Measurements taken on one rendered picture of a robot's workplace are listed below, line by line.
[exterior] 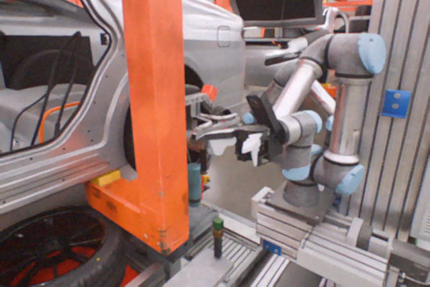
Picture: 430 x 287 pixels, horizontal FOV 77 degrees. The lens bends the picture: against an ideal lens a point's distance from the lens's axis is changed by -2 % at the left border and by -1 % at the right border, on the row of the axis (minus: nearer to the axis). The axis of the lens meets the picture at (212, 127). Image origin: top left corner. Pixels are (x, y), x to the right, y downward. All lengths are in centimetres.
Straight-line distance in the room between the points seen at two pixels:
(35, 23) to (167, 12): 233
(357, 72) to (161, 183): 81
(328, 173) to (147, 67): 74
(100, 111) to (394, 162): 134
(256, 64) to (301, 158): 334
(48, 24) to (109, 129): 194
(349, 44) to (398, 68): 25
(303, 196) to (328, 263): 24
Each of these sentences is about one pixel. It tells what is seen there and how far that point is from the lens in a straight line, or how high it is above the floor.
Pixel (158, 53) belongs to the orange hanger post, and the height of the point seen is 140.
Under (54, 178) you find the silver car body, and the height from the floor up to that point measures 83.
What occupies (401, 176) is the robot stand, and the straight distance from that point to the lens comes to 123.
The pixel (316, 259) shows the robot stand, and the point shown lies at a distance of 111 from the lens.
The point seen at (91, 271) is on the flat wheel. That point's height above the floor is 50.
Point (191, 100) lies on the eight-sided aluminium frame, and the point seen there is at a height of 110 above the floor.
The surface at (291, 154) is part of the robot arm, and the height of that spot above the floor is 114.
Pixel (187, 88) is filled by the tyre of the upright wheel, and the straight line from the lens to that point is 172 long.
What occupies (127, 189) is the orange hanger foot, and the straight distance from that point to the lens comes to 141.
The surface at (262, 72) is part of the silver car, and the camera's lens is 405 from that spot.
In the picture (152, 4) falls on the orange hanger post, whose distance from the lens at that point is 102.
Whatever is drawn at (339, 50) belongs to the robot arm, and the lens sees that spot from 95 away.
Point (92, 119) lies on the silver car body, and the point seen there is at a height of 106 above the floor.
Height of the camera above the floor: 144
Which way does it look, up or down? 18 degrees down
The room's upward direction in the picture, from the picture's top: straight up
